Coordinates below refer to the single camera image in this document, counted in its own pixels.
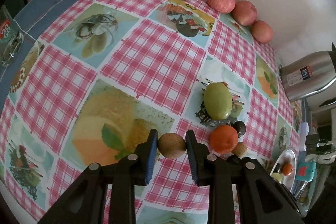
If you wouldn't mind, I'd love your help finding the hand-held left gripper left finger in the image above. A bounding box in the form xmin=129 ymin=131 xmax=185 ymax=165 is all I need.
xmin=39 ymin=129 xmax=158 ymax=224

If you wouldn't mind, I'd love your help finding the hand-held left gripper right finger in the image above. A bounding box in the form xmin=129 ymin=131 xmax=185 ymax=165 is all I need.
xmin=185 ymin=130 xmax=300 ymax=224

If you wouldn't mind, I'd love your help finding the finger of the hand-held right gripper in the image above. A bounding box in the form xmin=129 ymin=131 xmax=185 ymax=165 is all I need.
xmin=227 ymin=155 xmax=309 ymax=217

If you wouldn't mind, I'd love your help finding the orange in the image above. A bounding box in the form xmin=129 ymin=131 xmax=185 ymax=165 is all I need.
xmin=281 ymin=163 xmax=293 ymax=176
xmin=209 ymin=124 xmax=239 ymax=154

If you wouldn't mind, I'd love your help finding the brown kiwi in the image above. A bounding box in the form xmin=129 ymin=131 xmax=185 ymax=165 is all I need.
xmin=157 ymin=133 xmax=187 ymax=160
xmin=231 ymin=142 xmax=248 ymax=157

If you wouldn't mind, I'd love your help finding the round steel plate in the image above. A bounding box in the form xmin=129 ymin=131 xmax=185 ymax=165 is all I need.
xmin=270 ymin=147 xmax=298 ymax=191

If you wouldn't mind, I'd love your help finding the dark plum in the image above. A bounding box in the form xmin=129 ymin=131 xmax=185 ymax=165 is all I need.
xmin=233 ymin=121 xmax=247 ymax=138

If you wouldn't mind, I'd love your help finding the teal box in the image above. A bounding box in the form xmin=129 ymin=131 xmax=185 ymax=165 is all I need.
xmin=296 ymin=161 xmax=317 ymax=182

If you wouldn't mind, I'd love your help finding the black charger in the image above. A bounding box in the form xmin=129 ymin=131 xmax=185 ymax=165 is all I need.
xmin=306 ymin=133 xmax=319 ymax=147

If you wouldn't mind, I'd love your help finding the white power strip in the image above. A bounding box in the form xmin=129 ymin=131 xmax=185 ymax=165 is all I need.
xmin=301 ymin=122 xmax=311 ymax=149

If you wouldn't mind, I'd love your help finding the pink checkered printed tablecloth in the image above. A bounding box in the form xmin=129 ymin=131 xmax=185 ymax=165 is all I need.
xmin=0 ymin=0 xmax=302 ymax=224

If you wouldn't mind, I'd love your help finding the stainless steel thermos kettle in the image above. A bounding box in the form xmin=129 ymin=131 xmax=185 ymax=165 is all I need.
xmin=279 ymin=43 xmax=336 ymax=102

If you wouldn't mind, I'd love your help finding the clear glass mug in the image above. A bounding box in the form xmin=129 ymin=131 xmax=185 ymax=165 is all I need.
xmin=0 ymin=5 xmax=25 ymax=68

